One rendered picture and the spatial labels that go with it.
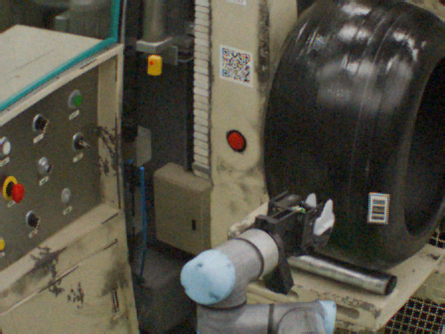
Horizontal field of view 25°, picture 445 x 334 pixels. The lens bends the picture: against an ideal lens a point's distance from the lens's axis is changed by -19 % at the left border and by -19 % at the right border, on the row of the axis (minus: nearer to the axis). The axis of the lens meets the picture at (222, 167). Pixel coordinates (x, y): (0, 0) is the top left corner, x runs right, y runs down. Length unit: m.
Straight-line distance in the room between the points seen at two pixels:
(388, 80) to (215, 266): 0.45
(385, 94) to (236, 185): 0.56
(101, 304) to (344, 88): 0.81
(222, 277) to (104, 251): 0.73
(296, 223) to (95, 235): 0.62
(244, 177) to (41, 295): 0.52
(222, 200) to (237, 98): 0.23
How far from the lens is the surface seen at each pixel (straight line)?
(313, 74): 1.92
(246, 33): 2.17
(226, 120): 2.27
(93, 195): 2.36
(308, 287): 2.20
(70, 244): 2.27
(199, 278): 1.67
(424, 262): 2.38
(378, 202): 1.90
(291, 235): 1.83
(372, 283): 2.13
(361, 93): 1.88
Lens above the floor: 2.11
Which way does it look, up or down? 29 degrees down
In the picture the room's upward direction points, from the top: straight up
